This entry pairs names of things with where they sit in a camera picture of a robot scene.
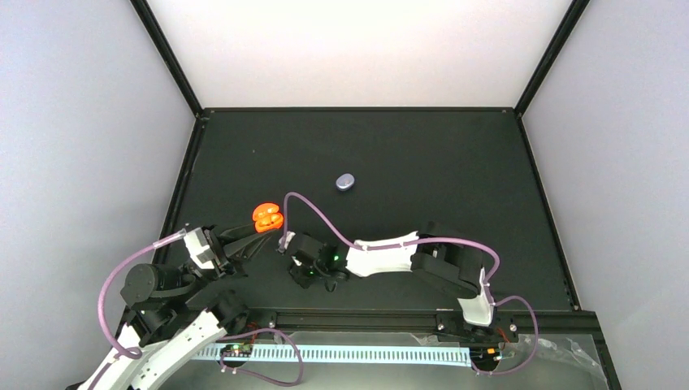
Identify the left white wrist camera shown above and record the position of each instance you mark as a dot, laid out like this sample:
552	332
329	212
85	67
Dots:
199	249

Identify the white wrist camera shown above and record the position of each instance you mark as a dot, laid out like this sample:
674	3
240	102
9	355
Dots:
289	246
199	249

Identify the lavender earbud charging case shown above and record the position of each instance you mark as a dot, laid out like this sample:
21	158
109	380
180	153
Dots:
345	182

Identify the clear plastic sheet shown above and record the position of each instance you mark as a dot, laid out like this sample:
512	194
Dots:
538	351

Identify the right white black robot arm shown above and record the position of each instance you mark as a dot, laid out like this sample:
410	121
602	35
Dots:
458	267

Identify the left circuit board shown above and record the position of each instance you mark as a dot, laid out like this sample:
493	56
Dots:
236	351

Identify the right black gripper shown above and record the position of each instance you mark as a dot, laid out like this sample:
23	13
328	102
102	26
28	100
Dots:
304	279

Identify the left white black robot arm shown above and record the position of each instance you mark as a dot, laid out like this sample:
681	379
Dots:
178	300

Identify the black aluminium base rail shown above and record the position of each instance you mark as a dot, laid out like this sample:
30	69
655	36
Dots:
445	322

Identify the right circuit board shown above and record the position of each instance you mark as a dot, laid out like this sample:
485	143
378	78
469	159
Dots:
489	354

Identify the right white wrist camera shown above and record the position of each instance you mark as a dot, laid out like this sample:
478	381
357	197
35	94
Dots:
289	246

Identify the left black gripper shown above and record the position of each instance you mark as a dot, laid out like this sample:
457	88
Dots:
225	264

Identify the orange round case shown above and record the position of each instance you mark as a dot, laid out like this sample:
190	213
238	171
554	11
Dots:
266	217

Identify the light blue slotted cable duct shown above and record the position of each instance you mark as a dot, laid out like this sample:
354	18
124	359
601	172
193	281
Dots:
358	354

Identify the circuit board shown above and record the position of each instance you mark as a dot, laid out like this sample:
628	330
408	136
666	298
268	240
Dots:
489	354
236	351

